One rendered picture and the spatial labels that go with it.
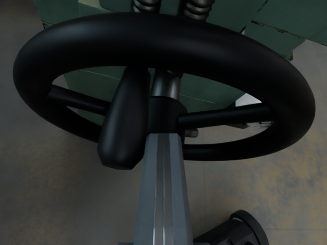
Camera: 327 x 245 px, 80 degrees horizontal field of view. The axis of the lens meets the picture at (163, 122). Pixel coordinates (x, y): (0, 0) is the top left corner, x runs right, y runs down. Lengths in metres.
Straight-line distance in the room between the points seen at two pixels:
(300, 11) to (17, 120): 1.11
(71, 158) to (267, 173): 1.10
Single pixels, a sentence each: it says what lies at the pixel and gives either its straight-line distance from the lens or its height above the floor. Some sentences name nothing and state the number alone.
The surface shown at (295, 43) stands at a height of 0.83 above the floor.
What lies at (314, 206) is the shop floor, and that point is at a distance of 1.58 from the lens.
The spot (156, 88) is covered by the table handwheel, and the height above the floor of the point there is 0.82.
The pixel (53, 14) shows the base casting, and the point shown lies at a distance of 0.41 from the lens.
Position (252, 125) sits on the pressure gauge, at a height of 0.64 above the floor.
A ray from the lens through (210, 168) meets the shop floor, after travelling 1.16.
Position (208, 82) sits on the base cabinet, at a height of 0.67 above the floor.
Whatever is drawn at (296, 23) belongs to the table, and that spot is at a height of 0.86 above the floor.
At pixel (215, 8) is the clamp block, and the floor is 0.91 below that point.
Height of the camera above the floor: 1.02
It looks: 67 degrees down
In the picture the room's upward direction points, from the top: 38 degrees clockwise
